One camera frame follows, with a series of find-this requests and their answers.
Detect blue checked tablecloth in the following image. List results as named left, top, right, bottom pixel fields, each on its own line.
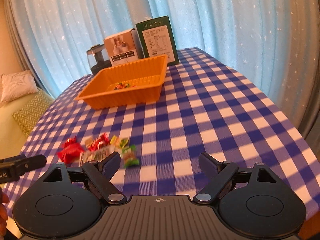
left=0, top=47, right=310, bottom=228

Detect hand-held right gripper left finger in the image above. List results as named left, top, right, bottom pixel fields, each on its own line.
left=42, top=151, right=127, bottom=205

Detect white pillow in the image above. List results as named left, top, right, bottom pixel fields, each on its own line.
left=0, top=70, right=39, bottom=103

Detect large red snack packet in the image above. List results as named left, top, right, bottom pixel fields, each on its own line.
left=57, top=144, right=85, bottom=165

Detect blue star curtain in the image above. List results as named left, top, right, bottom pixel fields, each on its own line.
left=10, top=0, right=320, bottom=98

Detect white humidifier box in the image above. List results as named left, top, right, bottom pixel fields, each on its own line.
left=104, top=28, right=145, bottom=67

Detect grey curtain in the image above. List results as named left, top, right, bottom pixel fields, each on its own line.
left=2, top=0, right=59, bottom=98

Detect green carton with handle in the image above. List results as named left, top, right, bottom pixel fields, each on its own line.
left=136, top=16, right=180, bottom=66

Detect glass jar with dark lid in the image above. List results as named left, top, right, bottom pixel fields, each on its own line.
left=86, top=44, right=112, bottom=75

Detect clear white snack packet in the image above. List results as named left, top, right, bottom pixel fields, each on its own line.
left=79, top=147, right=113, bottom=166

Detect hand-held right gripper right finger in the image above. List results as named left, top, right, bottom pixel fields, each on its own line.
left=193, top=152, right=278, bottom=205

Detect orange green candy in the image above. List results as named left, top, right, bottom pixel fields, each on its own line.
left=114, top=81, right=138, bottom=90

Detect green zigzag pillow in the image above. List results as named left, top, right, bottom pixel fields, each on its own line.
left=12, top=90, right=54, bottom=139

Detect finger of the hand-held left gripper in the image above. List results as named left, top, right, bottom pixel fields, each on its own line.
left=0, top=154, right=47, bottom=178

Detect small red snack packet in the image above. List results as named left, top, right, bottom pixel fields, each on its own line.
left=64, top=136, right=79, bottom=147

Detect pale green sofa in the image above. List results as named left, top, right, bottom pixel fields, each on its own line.
left=0, top=87, right=54, bottom=153

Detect orange plastic tray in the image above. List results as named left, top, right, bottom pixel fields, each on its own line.
left=74, top=54, right=168, bottom=110

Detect person's left hand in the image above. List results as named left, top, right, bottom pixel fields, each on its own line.
left=0, top=189, right=10, bottom=233

